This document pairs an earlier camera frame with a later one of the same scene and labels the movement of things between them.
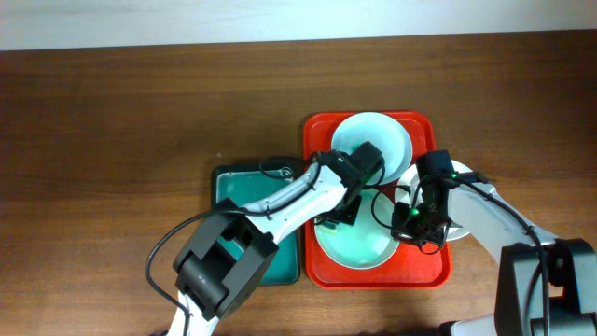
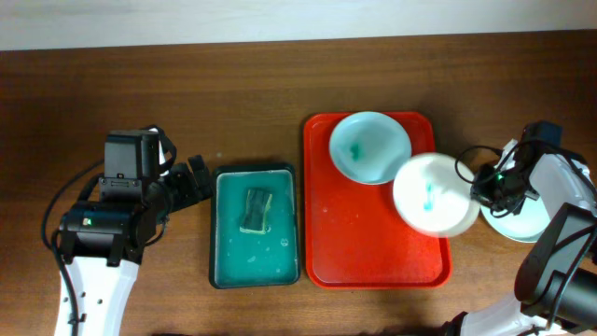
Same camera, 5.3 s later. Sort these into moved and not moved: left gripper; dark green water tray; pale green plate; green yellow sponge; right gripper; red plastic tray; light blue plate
Moved: right gripper; left gripper; green yellow sponge; pale green plate
Not moved: red plastic tray; light blue plate; dark green water tray
